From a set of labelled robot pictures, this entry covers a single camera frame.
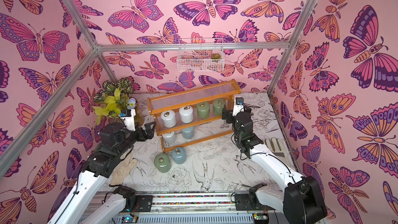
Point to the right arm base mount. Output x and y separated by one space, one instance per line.
243 202

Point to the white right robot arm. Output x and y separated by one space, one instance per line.
289 181

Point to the white grey work glove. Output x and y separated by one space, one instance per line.
277 147

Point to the large blue tea canister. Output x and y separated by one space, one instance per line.
179 155

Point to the clear vase with plants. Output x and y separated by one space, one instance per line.
116 97

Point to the white wire basket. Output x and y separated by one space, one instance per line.
195 55

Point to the wooden three-tier shelf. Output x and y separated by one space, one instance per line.
192 97

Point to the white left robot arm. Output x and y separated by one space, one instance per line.
109 160

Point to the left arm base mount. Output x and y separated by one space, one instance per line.
132 201

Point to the white canister bottom shelf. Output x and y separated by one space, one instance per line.
169 138

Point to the aluminium frame rail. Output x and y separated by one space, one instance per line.
20 142

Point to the large green tea canister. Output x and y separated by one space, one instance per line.
162 162

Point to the small green tea canister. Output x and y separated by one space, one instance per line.
203 110

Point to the front aluminium rail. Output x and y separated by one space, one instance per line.
192 199

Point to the small plant in basket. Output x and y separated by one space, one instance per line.
216 56

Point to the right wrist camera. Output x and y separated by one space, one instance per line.
238 106

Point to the white tea canister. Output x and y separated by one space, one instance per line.
168 118
186 114

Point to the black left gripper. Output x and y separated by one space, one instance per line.
142 137

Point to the beige work glove left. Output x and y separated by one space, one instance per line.
123 169

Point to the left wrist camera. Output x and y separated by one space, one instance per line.
127 116

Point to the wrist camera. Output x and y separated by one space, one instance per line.
127 116
238 106

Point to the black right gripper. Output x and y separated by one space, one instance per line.
230 117

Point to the blue canister bottom shelf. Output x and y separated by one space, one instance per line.
188 133

